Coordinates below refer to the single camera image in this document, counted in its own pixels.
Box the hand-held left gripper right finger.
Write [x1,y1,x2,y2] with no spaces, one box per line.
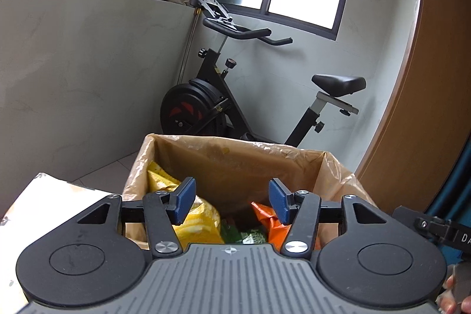
[268,179,396,258]

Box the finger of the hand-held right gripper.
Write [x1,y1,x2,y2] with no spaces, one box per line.
[392,205,452,245]

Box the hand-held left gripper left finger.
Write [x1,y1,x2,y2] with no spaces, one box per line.
[70,177,197,259]

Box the yellow snack packet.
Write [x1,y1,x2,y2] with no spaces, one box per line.
[147,161,226,245]

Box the orange snack packet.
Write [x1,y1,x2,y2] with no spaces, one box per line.
[251,201,296,253]

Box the cardboard box with plastic liner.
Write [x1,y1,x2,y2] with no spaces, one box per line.
[121,133,377,253]

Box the person's right hand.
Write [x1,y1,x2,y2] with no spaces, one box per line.
[437,264,471,314]

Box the green snack packet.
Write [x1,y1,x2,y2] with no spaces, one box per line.
[220,220,276,245]

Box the black exercise bike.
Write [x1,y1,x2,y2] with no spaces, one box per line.
[160,0,367,147]

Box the metal pole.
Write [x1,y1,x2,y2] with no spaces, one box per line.
[177,0,213,84]

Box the wooden door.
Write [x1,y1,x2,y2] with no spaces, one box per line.
[356,0,471,212]

